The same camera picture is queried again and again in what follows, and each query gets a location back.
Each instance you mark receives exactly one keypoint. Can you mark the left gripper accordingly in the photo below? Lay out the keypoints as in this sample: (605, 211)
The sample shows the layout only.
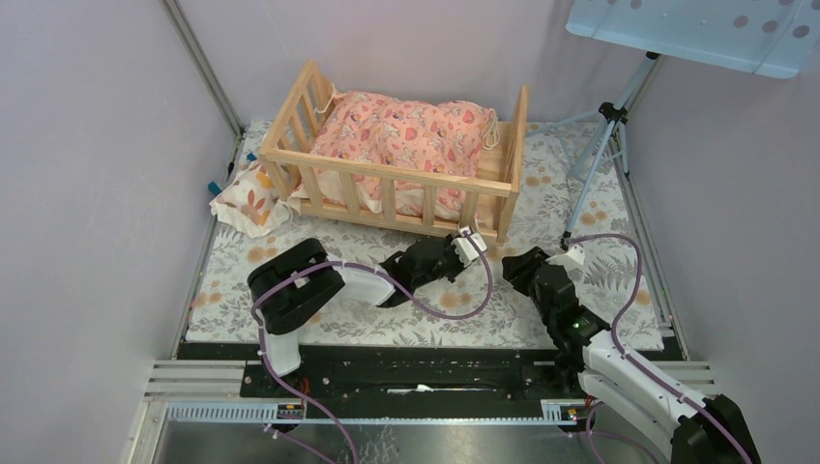
(451, 245)

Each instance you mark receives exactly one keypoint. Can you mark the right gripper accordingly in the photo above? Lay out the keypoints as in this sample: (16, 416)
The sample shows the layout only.
(523, 267)

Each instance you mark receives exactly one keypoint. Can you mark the pink patterned bed cushion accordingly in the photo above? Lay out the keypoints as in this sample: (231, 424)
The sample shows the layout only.
(445, 138)

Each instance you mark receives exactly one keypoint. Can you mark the wooden pet bed frame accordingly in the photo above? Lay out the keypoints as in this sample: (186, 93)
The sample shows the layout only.
(390, 197)

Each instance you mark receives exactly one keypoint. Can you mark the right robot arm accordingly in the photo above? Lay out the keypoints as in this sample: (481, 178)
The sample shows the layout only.
(685, 424)

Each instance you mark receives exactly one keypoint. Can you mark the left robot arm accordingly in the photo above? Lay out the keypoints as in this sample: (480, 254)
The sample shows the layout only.
(290, 289)

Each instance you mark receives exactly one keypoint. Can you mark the floral table mat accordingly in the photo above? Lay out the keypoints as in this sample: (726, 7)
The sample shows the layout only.
(479, 309)

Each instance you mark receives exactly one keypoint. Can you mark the black tripod stand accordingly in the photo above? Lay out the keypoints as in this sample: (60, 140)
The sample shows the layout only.
(607, 144)

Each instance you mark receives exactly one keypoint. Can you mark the floral small pillow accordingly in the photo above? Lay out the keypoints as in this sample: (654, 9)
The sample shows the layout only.
(250, 204)

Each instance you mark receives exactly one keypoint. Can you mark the blue toy item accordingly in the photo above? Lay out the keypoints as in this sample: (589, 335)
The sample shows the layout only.
(237, 173)

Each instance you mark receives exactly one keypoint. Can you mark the grey diagonal pole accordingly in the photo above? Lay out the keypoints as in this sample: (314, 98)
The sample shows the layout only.
(202, 64)

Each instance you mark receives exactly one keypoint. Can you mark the light blue perforated panel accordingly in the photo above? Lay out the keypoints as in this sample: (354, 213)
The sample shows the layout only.
(769, 38)

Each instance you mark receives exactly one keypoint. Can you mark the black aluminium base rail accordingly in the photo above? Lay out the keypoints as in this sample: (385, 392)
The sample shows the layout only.
(370, 384)

